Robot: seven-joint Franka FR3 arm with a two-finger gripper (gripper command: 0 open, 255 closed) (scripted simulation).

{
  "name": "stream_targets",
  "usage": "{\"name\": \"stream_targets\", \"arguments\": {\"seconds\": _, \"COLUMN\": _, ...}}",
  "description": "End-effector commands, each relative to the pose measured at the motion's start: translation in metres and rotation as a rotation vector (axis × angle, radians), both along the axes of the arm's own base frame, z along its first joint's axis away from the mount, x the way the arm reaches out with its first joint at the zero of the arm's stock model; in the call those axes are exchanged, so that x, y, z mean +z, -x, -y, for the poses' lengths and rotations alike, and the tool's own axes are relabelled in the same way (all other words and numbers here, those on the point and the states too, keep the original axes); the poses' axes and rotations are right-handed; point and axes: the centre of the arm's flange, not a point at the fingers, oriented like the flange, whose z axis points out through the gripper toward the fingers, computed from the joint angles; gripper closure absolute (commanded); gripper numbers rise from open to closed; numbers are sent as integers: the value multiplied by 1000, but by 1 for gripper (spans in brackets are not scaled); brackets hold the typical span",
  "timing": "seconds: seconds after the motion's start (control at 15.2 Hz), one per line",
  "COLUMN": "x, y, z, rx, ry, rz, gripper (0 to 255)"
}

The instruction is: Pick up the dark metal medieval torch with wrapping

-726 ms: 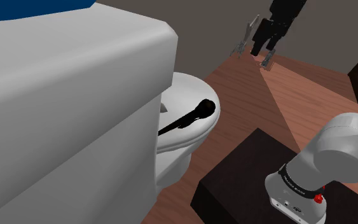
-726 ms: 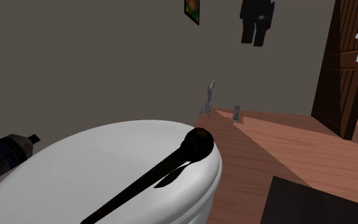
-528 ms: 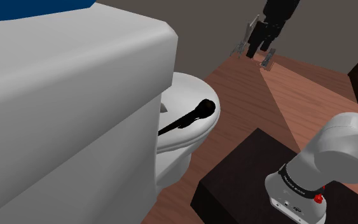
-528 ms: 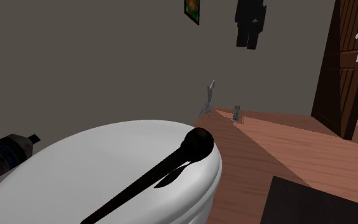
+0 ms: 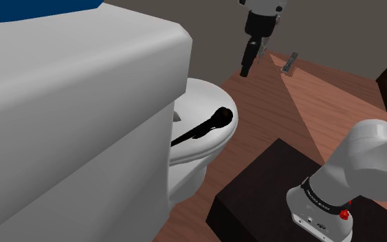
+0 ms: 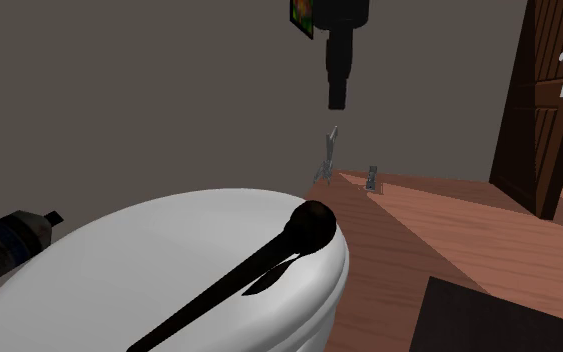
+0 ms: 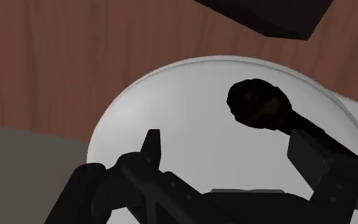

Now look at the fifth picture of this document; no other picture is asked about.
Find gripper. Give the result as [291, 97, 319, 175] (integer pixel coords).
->
[239, 10, 278, 78]

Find small grey metal piece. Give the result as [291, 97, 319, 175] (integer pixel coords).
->
[281, 52, 299, 74]

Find black ladle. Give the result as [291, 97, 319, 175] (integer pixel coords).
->
[170, 106, 234, 149]

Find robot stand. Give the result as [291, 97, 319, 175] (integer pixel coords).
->
[206, 137, 387, 242]

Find white toilet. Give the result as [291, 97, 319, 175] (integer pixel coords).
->
[0, 2, 239, 242]

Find dark blue panel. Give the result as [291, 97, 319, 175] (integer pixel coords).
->
[0, 0, 104, 25]

